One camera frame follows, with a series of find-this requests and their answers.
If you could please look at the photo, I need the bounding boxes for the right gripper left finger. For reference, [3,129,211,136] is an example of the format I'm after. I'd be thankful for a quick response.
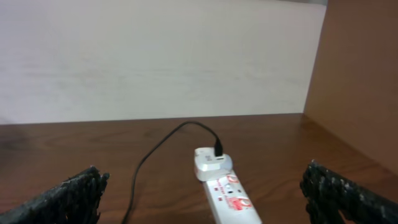
[1,166,110,224]

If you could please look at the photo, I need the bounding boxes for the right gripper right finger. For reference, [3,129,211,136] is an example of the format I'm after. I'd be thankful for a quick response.
[300,160,397,224]

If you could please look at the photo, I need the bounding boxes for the black USB charging cable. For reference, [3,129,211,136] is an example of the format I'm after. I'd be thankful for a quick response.
[121,120,224,224]

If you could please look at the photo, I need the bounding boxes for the white USB charger adapter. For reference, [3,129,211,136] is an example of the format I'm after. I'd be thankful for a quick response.
[194,147,233,182]

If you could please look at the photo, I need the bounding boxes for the white power strip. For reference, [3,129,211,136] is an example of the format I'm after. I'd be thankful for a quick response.
[203,170,262,224]

